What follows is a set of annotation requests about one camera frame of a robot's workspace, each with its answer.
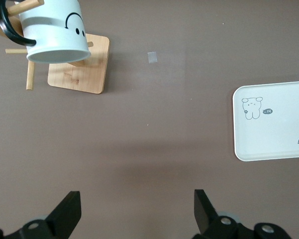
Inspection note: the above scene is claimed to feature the white smiley mug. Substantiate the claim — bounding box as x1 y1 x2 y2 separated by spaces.
0 0 92 64

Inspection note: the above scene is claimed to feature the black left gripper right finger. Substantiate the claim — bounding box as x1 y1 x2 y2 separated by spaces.
192 189 293 239

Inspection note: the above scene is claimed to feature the grey tape piece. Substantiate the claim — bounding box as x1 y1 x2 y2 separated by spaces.
147 51 158 64

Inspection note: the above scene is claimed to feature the wooden cup rack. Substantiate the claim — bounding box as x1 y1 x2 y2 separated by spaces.
0 0 111 95

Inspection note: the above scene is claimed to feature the cream rabbit print tray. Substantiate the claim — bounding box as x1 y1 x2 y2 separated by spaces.
232 80 299 162

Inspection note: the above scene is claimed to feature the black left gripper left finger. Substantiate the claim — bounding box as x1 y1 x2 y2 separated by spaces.
0 191 82 239

